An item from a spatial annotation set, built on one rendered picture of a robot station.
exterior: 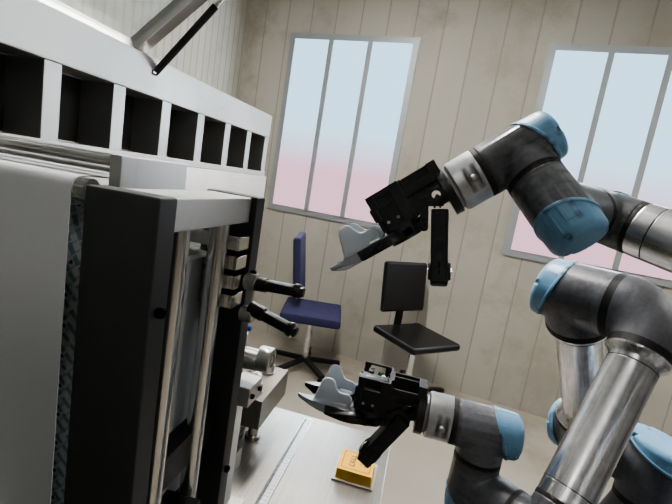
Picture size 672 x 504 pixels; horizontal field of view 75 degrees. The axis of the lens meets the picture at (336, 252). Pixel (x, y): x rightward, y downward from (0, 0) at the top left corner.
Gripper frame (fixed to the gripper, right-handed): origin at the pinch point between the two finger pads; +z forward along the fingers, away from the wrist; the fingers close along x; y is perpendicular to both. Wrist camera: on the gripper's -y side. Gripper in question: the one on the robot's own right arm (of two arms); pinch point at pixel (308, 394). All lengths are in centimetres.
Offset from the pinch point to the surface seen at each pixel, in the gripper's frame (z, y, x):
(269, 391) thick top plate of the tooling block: 9.8, -6.0, -8.5
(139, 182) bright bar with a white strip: 11, 35, 37
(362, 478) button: -11.8, -17.3, -6.5
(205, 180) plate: 46, 32, -40
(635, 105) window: -130, 116, -260
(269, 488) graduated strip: 4.0, -19.0, 1.4
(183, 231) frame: 1, 33, 44
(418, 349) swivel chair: -24, -60, -207
